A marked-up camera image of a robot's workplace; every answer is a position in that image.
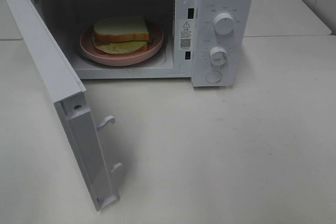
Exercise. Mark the white bread sandwich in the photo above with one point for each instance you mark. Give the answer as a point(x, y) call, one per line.
point(121, 35)

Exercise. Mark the white microwave door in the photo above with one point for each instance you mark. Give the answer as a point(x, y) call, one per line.
point(67, 93)

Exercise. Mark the pink speckled plate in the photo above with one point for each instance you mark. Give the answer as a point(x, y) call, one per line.
point(91, 52)

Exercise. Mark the white door release button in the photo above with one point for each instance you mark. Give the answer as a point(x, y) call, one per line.
point(213, 77)

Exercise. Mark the white timer knob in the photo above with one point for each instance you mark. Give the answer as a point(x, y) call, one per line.
point(218, 56)

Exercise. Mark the white microwave oven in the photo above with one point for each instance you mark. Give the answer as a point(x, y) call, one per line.
point(189, 23)

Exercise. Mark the white power knob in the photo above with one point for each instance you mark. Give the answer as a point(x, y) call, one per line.
point(224, 23)

